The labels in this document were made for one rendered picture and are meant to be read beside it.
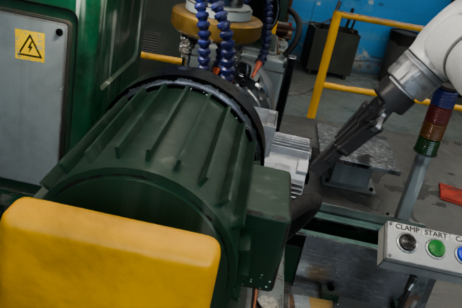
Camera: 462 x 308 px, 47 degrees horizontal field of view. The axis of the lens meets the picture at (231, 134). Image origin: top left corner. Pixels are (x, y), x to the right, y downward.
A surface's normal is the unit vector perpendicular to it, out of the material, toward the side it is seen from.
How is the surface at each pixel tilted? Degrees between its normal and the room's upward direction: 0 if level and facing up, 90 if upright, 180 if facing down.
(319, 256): 90
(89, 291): 90
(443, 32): 65
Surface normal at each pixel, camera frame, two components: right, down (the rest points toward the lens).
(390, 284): -0.11, 0.37
